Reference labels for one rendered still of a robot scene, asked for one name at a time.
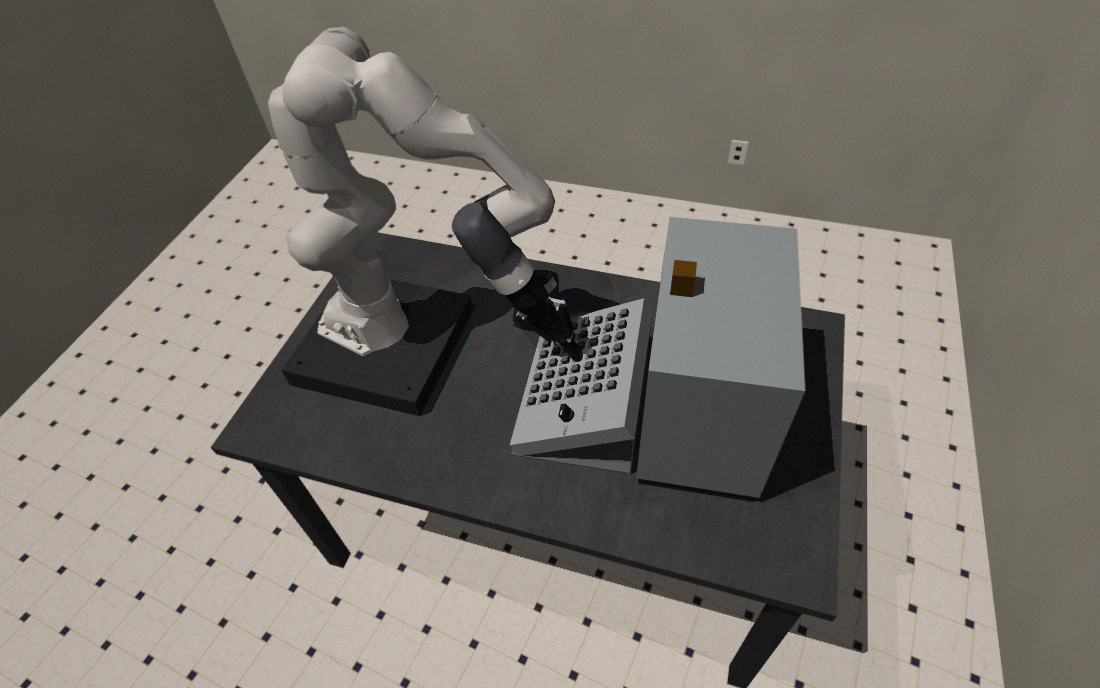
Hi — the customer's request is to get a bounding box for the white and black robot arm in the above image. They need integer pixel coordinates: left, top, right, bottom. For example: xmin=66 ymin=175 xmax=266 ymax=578
xmin=268 ymin=28 xmax=556 ymax=356

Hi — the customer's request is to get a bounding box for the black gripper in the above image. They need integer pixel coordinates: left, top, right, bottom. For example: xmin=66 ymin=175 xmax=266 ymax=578
xmin=505 ymin=273 xmax=582 ymax=361

